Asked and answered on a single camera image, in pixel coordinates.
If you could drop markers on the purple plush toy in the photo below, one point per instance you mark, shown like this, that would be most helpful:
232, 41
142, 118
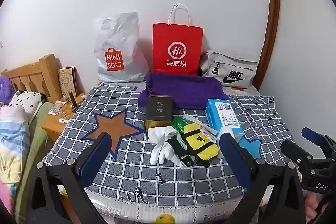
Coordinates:
5, 87

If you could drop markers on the red paper bag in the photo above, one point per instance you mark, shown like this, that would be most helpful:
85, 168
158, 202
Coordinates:
178, 48

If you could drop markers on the yellow and black sock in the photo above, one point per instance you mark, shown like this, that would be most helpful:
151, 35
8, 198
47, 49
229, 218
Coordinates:
202, 145

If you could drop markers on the grey waist bag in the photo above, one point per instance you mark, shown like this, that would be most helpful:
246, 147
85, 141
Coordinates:
228, 69

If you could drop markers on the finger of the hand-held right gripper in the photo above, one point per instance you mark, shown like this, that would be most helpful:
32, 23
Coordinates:
292, 151
312, 134

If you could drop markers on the patterned book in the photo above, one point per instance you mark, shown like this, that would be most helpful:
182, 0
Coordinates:
68, 79

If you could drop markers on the wooden nightstand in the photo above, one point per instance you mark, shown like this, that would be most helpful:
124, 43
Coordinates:
52, 124

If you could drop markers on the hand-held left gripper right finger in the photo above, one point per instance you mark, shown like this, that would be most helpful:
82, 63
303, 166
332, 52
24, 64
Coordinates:
233, 158

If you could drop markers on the white polka dot pillow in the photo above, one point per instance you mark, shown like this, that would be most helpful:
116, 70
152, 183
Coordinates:
23, 103

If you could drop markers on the person's right hand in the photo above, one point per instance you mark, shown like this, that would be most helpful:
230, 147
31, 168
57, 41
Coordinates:
312, 205

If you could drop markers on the purple towel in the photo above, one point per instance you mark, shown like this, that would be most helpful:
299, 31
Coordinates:
183, 90

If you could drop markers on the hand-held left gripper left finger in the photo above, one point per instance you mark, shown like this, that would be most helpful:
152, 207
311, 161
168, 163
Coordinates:
94, 158

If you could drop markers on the grey checked bedspread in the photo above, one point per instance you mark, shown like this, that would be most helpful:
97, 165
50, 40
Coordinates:
144, 161

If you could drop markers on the small white tube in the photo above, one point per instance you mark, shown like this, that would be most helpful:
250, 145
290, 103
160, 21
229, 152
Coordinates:
64, 121

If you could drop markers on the green tissue packet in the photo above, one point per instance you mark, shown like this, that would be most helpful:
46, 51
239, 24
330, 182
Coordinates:
179, 125

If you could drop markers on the green bed sheet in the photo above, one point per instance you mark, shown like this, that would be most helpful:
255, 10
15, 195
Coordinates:
36, 134

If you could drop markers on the blue tissue pack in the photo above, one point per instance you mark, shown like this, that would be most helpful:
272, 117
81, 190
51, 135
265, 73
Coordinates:
223, 113

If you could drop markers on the dark green box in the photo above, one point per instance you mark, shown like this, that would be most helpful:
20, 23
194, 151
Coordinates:
158, 111

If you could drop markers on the white plastic shopping bag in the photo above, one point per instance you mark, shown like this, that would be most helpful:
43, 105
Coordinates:
118, 50

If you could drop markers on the dark small bottle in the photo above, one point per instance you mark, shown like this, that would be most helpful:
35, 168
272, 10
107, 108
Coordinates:
72, 99

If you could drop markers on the brown wooden door frame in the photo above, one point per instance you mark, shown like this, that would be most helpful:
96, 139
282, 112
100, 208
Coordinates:
273, 16

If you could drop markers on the wooden headboard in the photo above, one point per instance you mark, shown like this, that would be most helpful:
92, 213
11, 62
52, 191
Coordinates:
34, 77

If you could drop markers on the pastel printed quilt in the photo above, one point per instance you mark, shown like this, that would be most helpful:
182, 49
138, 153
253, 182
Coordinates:
10, 150

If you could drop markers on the white gloves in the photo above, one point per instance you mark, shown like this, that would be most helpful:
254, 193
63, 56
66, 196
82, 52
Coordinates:
162, 145

